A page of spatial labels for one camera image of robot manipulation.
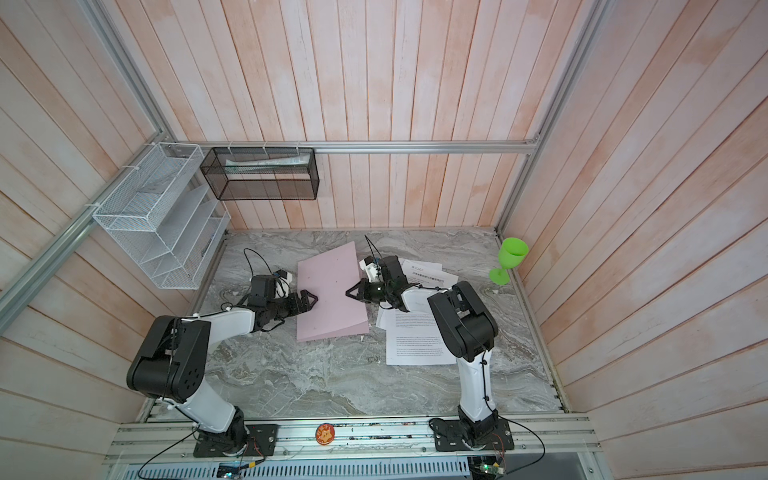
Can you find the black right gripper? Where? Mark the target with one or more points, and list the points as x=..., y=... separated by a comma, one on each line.
x=366, y=290

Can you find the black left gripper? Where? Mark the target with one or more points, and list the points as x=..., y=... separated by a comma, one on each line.
x=296, y=308

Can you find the pink file folder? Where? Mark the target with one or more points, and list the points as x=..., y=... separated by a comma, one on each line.
x=328, y=276

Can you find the printed English paper sheet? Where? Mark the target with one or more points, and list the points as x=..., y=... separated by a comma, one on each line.
x=413, y=337

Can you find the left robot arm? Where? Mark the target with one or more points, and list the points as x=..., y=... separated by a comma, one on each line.
x=171, y=362

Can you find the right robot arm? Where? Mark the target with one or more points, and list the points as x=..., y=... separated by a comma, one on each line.
x=466, y=329

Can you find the Chinese titled paper sheet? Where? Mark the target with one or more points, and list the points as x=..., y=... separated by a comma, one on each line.
x=427, y=274

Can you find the green plastic goblet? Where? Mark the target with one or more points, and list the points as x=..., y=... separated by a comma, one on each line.
x=511, y=254

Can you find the orange round sticker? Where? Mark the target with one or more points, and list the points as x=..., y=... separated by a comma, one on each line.
x=325, y=434

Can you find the paper in black basket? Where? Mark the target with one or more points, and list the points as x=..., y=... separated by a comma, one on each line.
x=282, y=165

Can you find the black mesh basket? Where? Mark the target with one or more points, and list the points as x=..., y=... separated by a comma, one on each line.
x=301, y=185

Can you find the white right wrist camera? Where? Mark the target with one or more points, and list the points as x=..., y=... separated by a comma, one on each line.
x=369, y=265

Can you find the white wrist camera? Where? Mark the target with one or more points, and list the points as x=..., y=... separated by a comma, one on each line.
x=369, y=265
x=284, y=275

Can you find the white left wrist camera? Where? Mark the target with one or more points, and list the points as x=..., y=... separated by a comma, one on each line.
x=284, y=275

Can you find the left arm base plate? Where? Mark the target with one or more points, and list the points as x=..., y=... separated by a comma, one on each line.
x=253, y=440

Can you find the aluminium frame bar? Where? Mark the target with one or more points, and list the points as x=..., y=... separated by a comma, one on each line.
x=391, y=147

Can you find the white wire mesh shelf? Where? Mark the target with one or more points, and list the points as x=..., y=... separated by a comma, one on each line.
x=168, y=227

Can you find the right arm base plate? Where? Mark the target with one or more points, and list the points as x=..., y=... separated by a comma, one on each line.
x=461, y=435

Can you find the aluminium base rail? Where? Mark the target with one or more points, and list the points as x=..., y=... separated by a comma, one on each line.
x=386, y=437

